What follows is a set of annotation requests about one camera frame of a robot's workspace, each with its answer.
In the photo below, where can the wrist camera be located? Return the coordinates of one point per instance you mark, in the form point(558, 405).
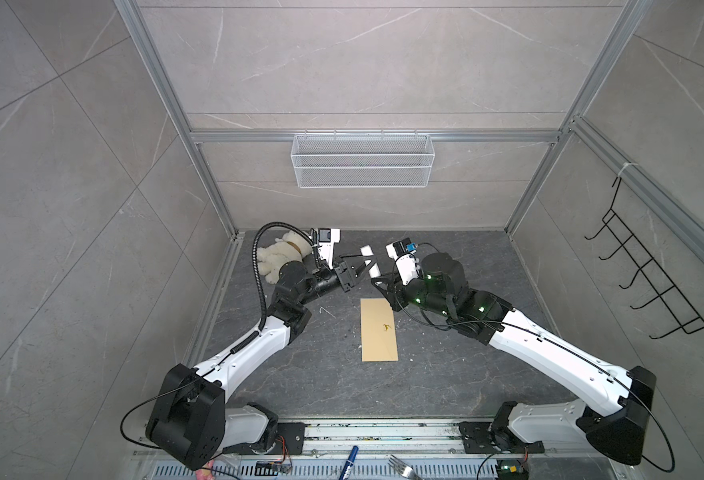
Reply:
point(325, 240)
point(406, 263)

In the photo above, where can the black wire hook rack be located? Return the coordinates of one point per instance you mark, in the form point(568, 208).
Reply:
point(686, 317)

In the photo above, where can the white wire mesh basket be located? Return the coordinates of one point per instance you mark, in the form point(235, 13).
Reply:
point(381, 160)

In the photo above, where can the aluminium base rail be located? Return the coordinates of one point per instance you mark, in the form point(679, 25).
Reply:
point(437, 448)

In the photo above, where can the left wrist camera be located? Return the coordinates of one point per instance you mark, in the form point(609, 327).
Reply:
point(325, 240)

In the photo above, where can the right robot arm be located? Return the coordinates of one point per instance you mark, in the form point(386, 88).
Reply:
point(613, 406)

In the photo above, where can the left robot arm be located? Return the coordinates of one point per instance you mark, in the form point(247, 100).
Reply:
point(190, 419)

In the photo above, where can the silver fork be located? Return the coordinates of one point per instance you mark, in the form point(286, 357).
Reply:
point(402, 468)

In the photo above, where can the blue marker pen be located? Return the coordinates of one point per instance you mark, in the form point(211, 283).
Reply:
point(349, 463)

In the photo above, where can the yellow envelope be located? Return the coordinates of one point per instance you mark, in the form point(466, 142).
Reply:
point(378, 333)

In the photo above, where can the white glue stick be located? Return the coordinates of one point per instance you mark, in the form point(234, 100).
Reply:
point(371, 262)

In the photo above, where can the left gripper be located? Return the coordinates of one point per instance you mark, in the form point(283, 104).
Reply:
point(352, 274)

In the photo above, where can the white teddy bear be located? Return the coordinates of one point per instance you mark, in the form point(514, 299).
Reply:
point(290, 247)

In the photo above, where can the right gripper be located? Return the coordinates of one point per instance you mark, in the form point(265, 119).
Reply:
point(396, 294)

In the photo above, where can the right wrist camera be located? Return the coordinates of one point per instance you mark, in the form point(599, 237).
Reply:
point(406, 263)

